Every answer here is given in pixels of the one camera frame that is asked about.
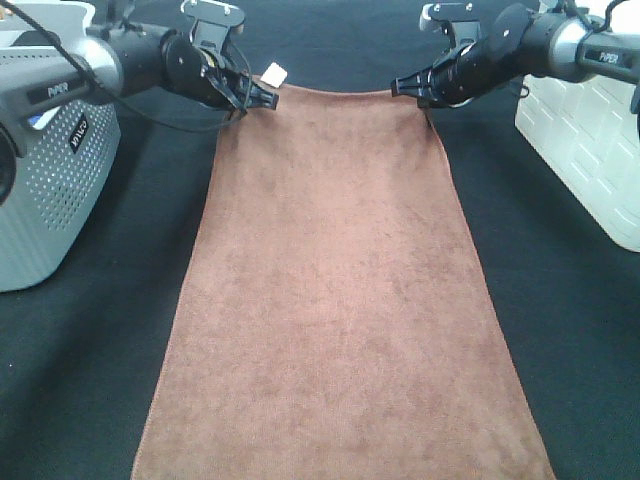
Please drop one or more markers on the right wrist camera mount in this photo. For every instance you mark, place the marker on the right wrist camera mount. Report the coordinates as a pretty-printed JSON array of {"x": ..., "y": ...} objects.
[{"x": 458, "y": 21}]

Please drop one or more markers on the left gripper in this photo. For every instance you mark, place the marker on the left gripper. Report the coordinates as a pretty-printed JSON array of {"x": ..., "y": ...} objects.
[{"x": 211, "y": 80}]

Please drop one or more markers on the blue cloth in basket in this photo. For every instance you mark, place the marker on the blue cloth in basket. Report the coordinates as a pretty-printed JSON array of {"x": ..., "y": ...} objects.
[{"x": 40, "y": 121}]

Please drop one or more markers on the grey perforated laundry basket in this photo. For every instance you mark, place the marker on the grey perforated laundry basket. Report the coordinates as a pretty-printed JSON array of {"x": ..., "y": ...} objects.
[{"x": 65, "y": 166}]

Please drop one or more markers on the white plastic storage box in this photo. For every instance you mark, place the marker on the white plastic storage box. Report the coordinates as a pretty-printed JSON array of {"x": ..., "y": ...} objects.
[{"x": 589, "y": 137}]

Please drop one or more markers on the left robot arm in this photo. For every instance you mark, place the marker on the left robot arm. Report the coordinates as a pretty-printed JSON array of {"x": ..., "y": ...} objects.
[{"x": 118, "y": 63}]

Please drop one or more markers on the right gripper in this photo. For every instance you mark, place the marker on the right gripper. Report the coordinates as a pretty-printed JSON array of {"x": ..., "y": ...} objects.
[{"x": 454, "y": 81}]

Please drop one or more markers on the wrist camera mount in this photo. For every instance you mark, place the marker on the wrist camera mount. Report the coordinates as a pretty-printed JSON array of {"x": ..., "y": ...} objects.
[
  {"x": 212, "y": 22},
  {"x": 458, "y": 21}
]

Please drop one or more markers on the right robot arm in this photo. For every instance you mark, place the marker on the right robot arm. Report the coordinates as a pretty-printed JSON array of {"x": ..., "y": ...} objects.
[{"x": 564, "y": 43}]

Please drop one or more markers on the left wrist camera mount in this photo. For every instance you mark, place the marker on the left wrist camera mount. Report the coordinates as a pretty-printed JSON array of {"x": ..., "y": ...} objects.
[{"x": 212, "y": 22}]

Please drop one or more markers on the brown towel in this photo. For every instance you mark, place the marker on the brown towel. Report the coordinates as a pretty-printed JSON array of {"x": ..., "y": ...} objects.
[{"x": 334, "y": 321}]

